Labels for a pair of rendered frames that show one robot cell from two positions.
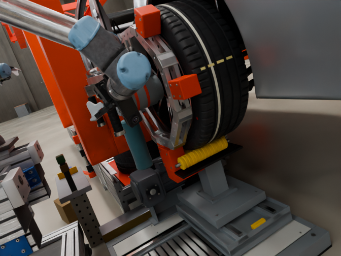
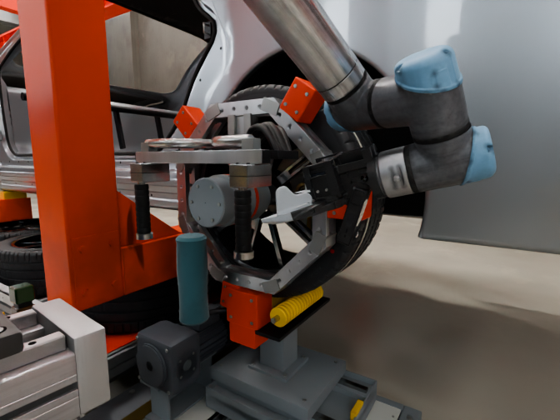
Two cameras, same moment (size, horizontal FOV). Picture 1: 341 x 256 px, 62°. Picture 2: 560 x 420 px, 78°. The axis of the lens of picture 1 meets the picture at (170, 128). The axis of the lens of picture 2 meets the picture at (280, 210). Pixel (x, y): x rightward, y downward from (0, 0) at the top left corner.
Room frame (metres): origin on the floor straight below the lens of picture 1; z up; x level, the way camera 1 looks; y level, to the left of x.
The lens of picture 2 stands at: (0.40, 0.55, 0.96)
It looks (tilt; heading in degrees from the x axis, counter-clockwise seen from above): 8 degrees down; 324
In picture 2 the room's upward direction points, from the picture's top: straight up
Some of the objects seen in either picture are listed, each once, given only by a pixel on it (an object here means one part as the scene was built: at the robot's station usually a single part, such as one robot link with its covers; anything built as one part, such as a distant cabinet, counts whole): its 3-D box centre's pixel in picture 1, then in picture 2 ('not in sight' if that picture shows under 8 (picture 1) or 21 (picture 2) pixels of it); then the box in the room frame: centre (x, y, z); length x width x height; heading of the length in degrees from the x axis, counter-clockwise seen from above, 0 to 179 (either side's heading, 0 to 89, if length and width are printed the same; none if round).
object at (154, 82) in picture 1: (136, 94); (232, 198); (1.25, 0.10, 0.85); 0.21 x 0.14 x 0.14; 111
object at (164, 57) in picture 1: (150, 89); (247, 197); (1.28, 0.03, 0.85); 0.54 x 0.07 x 0.54; 21
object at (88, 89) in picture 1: (94, 88); (150, 172); (1.36, 0.28, 0.93); 0.09 x 0.05 x 0.05; 111
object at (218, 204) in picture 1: (211, 176); (278, 338); (1.34, -0.13, 0.32); 0.40 x 0.30 x 0.28; 21
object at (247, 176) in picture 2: not in sight; (251, 174); (1.05, 0.16, 0.93); 0.09 x 0.05 x 0.05; 111
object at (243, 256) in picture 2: (113, 115); (242, 222); (1.04, 0.19, 0.83); 0.04 x 0.04 x 0.16
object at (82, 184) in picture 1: (71, 183); not in sight; (1.59, 0.66, 0.44); 0.43 x 0.17 x 0.03; 21
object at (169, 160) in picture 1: (181, 158); (257, 309); (1.29, -0.01, 0.48); 0.16 x 0.12 x 0.17; 111
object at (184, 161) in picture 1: (203, 152); (298, 302); (1.20, -0.11, 0.51); 0.29 x 0.06 x 0.06; 111
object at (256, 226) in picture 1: (227, 211); (292, 392); (1.29, -0.15, 0.13); 0.50 x 0.36 x 0.10; 21
